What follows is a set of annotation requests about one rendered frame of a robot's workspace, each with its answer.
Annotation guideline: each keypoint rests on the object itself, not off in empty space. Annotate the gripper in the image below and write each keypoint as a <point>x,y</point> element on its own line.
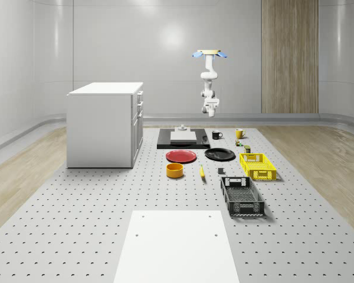
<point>211,103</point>

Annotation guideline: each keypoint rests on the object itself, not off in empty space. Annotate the flat-sided can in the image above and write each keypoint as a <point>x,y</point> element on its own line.
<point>247,148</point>

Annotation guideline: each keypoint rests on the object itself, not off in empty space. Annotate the banana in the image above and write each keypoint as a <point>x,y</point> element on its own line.
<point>202,172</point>

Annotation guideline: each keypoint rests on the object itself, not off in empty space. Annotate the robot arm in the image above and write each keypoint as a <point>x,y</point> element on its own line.
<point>208,75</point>

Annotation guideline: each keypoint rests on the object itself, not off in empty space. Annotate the black mug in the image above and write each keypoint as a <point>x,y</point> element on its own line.
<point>216,135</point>

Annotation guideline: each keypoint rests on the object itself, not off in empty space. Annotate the yellow mug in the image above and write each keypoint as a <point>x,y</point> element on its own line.
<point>239,134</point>

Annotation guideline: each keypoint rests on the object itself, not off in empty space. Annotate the puzzle cube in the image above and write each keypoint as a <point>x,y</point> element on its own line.
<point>239,143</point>

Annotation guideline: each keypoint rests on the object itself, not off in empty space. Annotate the black plate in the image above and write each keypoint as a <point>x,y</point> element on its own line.
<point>220,154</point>

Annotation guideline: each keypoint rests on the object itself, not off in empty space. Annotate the black stove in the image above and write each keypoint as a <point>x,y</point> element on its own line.
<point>165,140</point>

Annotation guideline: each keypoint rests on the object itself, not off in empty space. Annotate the red plate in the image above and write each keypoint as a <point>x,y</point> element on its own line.
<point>181,156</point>

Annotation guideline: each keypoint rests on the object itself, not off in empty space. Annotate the grey cube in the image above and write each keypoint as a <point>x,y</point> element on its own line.
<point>221,171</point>

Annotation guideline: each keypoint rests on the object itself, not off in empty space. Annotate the yellow bowl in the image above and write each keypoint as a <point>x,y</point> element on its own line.
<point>174,172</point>

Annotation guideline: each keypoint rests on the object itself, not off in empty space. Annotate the yellow basket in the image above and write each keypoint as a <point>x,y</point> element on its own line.
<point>262,174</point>

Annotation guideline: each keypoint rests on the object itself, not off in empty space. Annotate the dark grey basket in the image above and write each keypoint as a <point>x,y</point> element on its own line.
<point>245,207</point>

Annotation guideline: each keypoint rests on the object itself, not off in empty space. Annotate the white cabinet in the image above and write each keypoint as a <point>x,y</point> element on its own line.
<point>100,129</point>

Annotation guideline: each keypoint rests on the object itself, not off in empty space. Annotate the white board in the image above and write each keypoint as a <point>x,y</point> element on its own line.
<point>177,250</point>

